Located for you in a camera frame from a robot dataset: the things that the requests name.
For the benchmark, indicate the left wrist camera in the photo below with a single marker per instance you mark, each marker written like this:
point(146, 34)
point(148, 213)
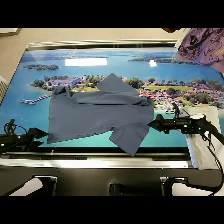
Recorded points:
point(10, 126)

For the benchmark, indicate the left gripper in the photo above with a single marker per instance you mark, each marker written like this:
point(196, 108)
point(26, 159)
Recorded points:
point(31, 135)

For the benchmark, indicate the silver frame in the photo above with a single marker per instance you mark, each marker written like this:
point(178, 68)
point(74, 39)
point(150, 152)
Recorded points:
point(100, 163)

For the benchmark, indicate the purple patterned garment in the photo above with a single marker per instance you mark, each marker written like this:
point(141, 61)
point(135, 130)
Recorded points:
point(203, 45)

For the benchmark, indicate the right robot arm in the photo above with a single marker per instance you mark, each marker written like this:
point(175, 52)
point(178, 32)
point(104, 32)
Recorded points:
point(200, 126)

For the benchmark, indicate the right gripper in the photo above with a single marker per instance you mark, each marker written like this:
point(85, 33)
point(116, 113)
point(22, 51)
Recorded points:
point(163, 125)

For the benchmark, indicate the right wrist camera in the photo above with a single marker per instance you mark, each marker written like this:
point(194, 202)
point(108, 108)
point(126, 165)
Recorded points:
point(176, 110)

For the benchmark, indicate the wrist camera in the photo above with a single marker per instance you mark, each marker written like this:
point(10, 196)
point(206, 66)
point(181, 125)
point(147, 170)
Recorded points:
point(176, 110)
point(10, 126)

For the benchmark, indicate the grey-blue T-shirt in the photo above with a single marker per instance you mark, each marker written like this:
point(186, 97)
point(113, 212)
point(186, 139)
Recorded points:
point(96, 115)

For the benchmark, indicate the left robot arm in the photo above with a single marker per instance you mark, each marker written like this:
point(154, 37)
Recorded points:
point(10, 141)

